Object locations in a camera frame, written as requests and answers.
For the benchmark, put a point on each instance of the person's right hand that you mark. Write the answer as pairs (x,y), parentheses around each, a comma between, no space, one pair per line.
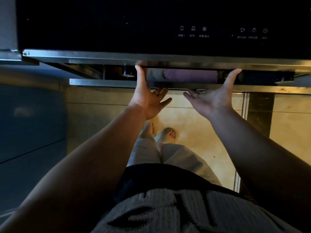
(213,100)

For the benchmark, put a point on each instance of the grey shorts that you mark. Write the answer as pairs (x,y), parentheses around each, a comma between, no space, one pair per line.
(184,160)

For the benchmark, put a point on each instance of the person's right forearm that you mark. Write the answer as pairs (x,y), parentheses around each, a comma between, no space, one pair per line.
(267,162)

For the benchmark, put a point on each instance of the blue cabinet door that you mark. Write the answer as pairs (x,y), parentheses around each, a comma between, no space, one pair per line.
(29,131)

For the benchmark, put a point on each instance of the black shirt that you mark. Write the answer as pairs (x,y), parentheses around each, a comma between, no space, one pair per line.
(170,206)

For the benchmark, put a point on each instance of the person's left hand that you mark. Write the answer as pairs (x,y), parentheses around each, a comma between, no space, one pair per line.
(145,99)

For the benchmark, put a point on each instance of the person's left forearm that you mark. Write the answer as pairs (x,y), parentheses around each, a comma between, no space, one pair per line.
(80,172)

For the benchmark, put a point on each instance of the white towel liner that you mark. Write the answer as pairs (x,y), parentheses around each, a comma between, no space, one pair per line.
(155,75)

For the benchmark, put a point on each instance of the steel kitchen drawer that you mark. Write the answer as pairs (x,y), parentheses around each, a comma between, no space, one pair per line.
(109,82)

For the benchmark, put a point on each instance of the round grey stove knob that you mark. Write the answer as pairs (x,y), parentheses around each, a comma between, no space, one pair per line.
(127,71)

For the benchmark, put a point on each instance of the pink towel liner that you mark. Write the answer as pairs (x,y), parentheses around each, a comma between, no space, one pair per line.
(192,75)

